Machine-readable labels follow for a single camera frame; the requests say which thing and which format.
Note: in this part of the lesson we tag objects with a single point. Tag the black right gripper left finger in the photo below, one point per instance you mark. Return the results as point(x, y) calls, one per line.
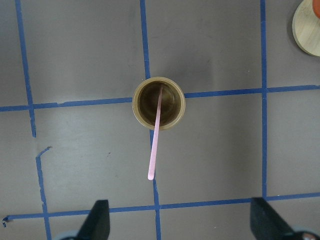
point(97, 224)

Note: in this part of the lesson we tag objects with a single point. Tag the wooden mug tree stand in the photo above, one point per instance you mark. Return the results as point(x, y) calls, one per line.
point(306, 28)

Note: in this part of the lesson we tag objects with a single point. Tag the orange red mug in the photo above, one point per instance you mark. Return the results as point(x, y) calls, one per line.
point(316, 7)

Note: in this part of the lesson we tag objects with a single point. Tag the bamboo cylinder holder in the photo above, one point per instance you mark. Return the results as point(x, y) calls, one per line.
point(157, 92)

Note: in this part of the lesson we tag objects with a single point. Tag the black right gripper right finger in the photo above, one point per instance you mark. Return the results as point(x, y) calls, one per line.
point(267, 224)

